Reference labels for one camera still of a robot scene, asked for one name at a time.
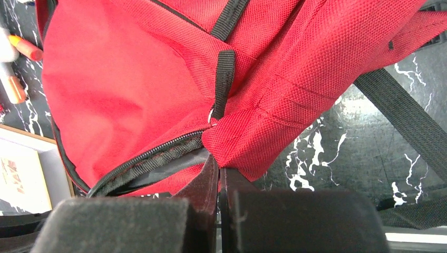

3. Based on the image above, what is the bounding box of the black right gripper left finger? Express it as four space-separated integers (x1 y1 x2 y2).
32 156 219 252

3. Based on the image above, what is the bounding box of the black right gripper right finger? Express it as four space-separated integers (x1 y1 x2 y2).
220 169 390 252

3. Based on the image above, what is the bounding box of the red student backpack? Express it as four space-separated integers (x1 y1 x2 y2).
35 1 446 197

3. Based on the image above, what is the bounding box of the white furniture book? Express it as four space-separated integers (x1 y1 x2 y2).
1 125 75 216

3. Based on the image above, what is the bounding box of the grey orange-capped marker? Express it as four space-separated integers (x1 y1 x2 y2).
1 62 27 104

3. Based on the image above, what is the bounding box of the short orange marker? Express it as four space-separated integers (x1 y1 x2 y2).
8 35 43 61

